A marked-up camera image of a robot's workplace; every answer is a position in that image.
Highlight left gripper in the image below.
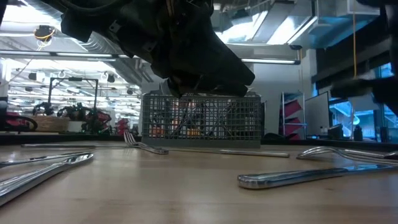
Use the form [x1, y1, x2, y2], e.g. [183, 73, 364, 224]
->
[108, 0, 256, 98]

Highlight long ceiling light strip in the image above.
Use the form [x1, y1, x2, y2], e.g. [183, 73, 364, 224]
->
[0, 50, 301, 65]

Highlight grey plastic cutlery basket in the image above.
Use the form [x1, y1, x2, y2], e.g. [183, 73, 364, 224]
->
[141, 90, 262, 149]

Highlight shelf rack with red bins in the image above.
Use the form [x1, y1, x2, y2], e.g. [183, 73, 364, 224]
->
[280, 91, 307, 141]

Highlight red storage bins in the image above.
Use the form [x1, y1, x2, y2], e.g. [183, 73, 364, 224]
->
[116, 117, 131, 136]

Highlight whiteboard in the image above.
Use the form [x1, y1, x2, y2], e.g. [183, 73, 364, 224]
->
[303, 91, 330, 138]

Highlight black desk device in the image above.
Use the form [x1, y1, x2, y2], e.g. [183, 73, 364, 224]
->
[327, 123, 345, 141]

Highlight white paper sign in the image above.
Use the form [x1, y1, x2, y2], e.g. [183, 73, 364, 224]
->
[348, 93, 381, 113]

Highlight dark bottle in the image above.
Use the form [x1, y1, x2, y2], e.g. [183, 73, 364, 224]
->
[353, 124, 364, 142]

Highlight black background robot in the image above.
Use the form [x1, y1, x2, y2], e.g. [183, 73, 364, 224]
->
[32, 101, 55, 116]

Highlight wicker basket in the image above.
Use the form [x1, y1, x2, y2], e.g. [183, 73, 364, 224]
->
[29, 115, 70, 133]

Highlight red and black chair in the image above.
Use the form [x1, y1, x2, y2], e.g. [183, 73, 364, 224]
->
[0, 111, 38, 134]

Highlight black stand frame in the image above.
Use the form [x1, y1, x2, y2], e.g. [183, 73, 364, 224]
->
[47, 77, 100, 116]

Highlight black yellow cable reel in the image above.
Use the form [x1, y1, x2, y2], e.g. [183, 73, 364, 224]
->
[33, 24, 56, 43]

